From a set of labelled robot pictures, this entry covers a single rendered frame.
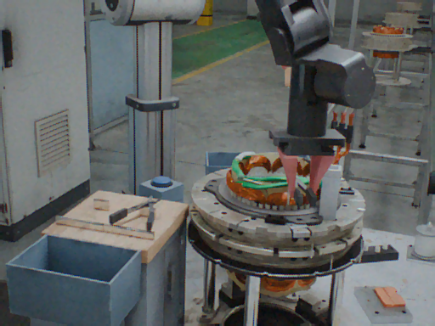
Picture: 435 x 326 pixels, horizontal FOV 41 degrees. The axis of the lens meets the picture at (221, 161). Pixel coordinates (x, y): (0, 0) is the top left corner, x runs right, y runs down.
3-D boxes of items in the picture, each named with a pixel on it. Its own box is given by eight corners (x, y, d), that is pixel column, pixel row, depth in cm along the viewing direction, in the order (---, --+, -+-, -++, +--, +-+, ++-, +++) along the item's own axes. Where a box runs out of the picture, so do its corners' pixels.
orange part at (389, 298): (406, 307, 127) (407, 303, 126) (384, 308, 126) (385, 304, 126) (393, 290, 133) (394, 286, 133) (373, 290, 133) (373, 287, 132)
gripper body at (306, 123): (345, 151, 82) (350, 99, 80) (274, 149, 81) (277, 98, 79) (333, 140, 88) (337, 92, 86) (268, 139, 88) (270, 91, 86)
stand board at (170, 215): (148, 264, 91) (148, 250, 90) (41, 244, 96) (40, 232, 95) (189, 215, 109) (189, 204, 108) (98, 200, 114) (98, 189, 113)
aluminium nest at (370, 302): (412, 323, 124) (413, 312, 123) (371, 323, 123) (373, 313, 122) (390, 292, 135) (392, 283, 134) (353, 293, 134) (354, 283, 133)
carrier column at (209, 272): (212, 317, 119) (216, 226, 112) (200, 316, 119) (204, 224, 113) (215, 311, 121) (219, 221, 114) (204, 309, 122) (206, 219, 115)
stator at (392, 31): (378, 53, 396) (382, 24, 389) (408, 58, 381) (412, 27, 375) (360, 56, 381) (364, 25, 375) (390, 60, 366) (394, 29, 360)
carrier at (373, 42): (371, 73, 412) (377, 30, 402) (422, 81, 386) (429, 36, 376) (340, 79, 386) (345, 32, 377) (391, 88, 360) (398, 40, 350)
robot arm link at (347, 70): (312, 3, 81) (265, 27, 78) (373, 4, 72) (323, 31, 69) (329, 81, 87) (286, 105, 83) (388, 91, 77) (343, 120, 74)
